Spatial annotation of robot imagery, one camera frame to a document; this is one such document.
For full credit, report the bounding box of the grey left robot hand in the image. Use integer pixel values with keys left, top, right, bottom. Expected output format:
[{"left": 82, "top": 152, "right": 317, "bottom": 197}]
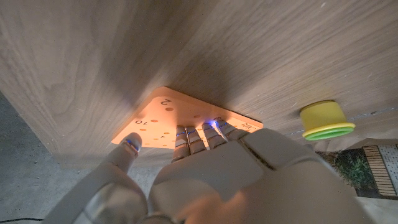
[{"left": 42, "top": 119, "right": 374, "bottom": 224}]

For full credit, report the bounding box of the orange peg board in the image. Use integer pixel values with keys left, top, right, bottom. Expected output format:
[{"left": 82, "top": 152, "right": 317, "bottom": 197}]
[{"left": 111, "top": 86, "right": 264, "bottom": 149}]

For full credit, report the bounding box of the green and yellow cup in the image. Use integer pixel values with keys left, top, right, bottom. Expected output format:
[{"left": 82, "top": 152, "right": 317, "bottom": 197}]
[{"left": 299, "top": 100, "right": 356, "bottom": 141}]

